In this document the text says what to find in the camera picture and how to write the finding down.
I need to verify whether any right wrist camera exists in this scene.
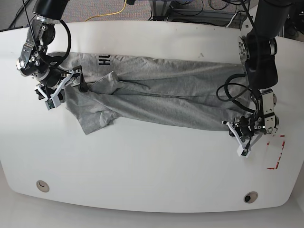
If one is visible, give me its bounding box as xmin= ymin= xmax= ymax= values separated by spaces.
xmin=45 ymin=97 xmax=61 ymax=110

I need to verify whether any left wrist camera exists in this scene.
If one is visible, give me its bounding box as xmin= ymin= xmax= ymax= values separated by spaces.
xmin=237 ymin=146 xmax=251 ymax=158

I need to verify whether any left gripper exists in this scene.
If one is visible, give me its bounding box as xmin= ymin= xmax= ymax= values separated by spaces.
xmin=222 ymin=116 xmax=266 ymax=150

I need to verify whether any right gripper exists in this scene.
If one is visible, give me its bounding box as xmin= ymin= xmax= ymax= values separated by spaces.
xmin=35 ymin=66 xmax=87 ymax=104

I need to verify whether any left table cable grommet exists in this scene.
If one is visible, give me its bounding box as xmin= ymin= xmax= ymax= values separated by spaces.
xmin=36 ymin=180 xmax=50 ymax=193

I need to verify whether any red tape rectangle marking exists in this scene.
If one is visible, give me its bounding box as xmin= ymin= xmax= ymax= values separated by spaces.
xmin=264 ymin=134 xmax=286 ymax=170

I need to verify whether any table cable grommet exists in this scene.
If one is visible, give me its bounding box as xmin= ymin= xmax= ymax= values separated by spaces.
xmin=36 ymin=180 xmax=50 ymax=193
xmin=244 ymin=191 xmax=258 ymax=204

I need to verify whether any right table cable grommet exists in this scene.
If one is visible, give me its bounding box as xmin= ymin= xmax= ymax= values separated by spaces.
xmin=244 ymin=191 xmax=258 ymax=204

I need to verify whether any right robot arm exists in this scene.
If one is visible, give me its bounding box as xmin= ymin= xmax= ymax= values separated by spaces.
xmin=16 ymin=0 xmax=88 ymax=110

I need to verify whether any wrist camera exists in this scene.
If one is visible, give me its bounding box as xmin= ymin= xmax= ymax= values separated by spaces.
xmin=237 ymin=146 xmax=251 ymax=158
xmin=45 ymin=97 xmax=61 ymax=110

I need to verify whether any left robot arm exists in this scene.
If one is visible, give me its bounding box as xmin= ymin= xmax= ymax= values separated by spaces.
xmin=219 ymin=0 xmax=295 ymax=157

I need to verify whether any grey t-shirt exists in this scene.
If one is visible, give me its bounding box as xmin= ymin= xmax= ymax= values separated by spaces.
xmin=61 ymin=53 xmax=247 ymax=134

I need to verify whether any yellow cable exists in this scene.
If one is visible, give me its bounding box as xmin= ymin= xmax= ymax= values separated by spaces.
xmin=85 ymin=0 xmax=126 ymax=21

